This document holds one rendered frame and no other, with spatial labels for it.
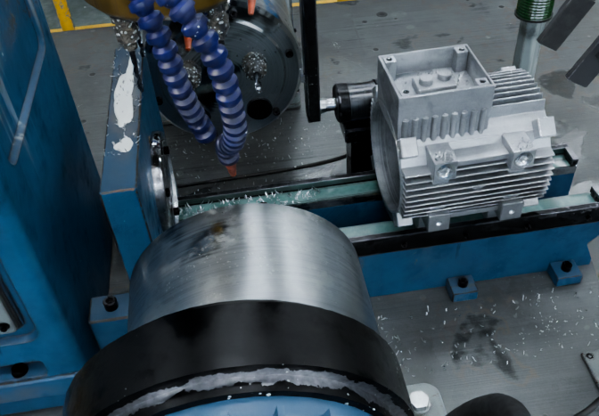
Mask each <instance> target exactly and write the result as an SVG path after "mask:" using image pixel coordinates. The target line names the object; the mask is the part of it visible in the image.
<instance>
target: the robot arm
mask: <svg viewBox="0 0 599 416"><path fill-rule="evenodd" d="M594 4H595V1H594V0H566V1H565V2H564V3H563V4H562V6H561V7H560V8H559V10H558V12H557V13H556V14H555V16H554V17H553V18H552V20H551V21H550V22H549V24H548V25H547V26H546V28H545V29H544V30H543V32H542V33H541V34H540V35H539V37H538V38H537V41H538V42H539V43H540V44H541V45H544V46H546V47H548V48H550V49H553V50H555V51H557V50H558V48H559V47H560V46H561V45H562V43H563V42H564V41H565V39H566V38H567V37H568V36H569V35H570V33H571V32H572V31H573V29H574V28H576V27H577V25H578V24H579V23H580V21H581V20H582V19H583V18H584V16H585V15H586V14H587V13H588V11H589V10H590V9H591V8H592V6H593V5H594ZM598 74H599V36H598V37H597V38H596V40H595V41H594V42H593V43H592V44H591V45H590V46H589V47H588V48H587V50H586V51H585V52H584V53H583V54H582V56H581V57H580V58H579V59H578V61H577V62H576V63H575V64H574V65H573V67H572V68H571V69H570V70H569V72H568V73H567V74H566V75H565V77H566V78H567V79H568V80H569V81H571V82H573V83H576V84H578V85H580V86H584V87H587V86H588V85H589V84H590V83H591V82H592V81H593V80H594V78H595V77H596V76H597V75H598Z"/></svg>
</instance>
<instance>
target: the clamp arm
mask: <svg viewBox="0 0 599 416"><path fill-rule="evenodd" d="M299 15H300V30H301V45H302V61H303V69H299V76H300V80H301V83H304V92H305V108H306V115H307V118H308V123H314V122H320V121H321V115H322V113H326V111H322V110H326V107H325V105H324V106H322V108H321V104H323V103H325V100H320V99H324V98H320V84H319V60H318V38H317V15H316V0H299Z"/></svg>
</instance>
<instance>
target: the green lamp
mask: <svg viewBox="0 0 599 416"><path fill-rule="evenodd" d="M554 1H555V0H518V2H517V6H516V13H517V14H518V15H519V16H520V17H521V18H523V19H525V20H546V19H548V18H550V17H551V15H552V13H553V8H554Z"/></svg>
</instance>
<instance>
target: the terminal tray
mask: <svg viewBox="0 0 599 416"><path fill-rule="evenodd" d="M446 67H447V68H446ZM437 69H439V70H437ZM432 70H433V74H432V75H431V73H432ZM436 70H437V72H438V73H437V74H436V73H435V71H436ZM451 71H452V72H451ZM418 72H419V74H418ZM425 72H426V74H425ZM456 72H457V73H456ZM405 73H406V74H405ZM421 73H422V75H421ZM428 73H429V75H428ZM434 73H435V74H434ZM453 73H454V74H453ZM407 74H409V75H407ZM416 74H418V75H419V76H418V77H417V75H416ZM452 74H453V76H452ZM458 74H460V78H459V79H460V83H458V82H457V78H458V76H459V75H458ZM463 74H464V75H463ZM461 75H462V77H461ZM453 77H455V78H453ZM403 78H404V80H403ZM410 78H411V79H410ZM398 80H399V81H398ZM466 80H468V81H469V82H468V81H467V82H466ZM400 81H403V82H400ZM377 82H378V94H377V99H378V100H381V101H382V102H383V104H384V105H385V107H386V109H387V111H388V113H389V115H390V119H389V116H388V114H387V111H386V110H385V108H384V107H383V105H382V104H381V103H380V102H378V103H379V105H380V107H381V109H382V113H383V115H384V117H385V118H386V121H387V123H388V125H389V127H390V131H391V133H392V134H393V130H392V126H393V129H394V133H395V137H396V141H397V140H398V139H400V138H407V137H413V136H415V137H416V139H417V140H419V139H421V141H422V142H423V143H425V142H426V138H430V139H431V140H432V141H435V140H436V137H437V136H439V137H440V139H442V140H444V139H445V138H446V135H449V136H450V137H451V138H454V137H455V134H459V135H460V136H462V137H463V136H464V133H467V132H468V133H469V135H473V134H474V131H478V132H479V134H482V133H483V131H484V130H485V129H488V120H489V114H490V112H491V108H492V102H493V97H494V92H495V87H496V85H495V84H494V82H493V81H492V79H491V78H490V76H489V75H488V73H487V72H486V71H485V70H484V68H483V67H482V65H481V64H480V62H479V61H478V59H477V58H476V56H475V55H474V53H473V52H472V50H471V49H470V47H469V46H468V45H467V44H463V45H451V46H445V47H438V48H431V49H425V50H418V51H412V52H405V53H393V54H386V55H380V56H378V74H377ZM405 82H406V84H405ZM468 83H469V84H468ZM467 84H468V85H467ZM471 84H472V85H471ZM458 85H459V86H458ZM466 85H467V86H466ZM403 86H404V87H403ZM408 87H410V88H408ZM390 120H391V123H392V126H391V123H390ZM393 137H394V134H393ZM395 137H394V139H395Z"/></svg>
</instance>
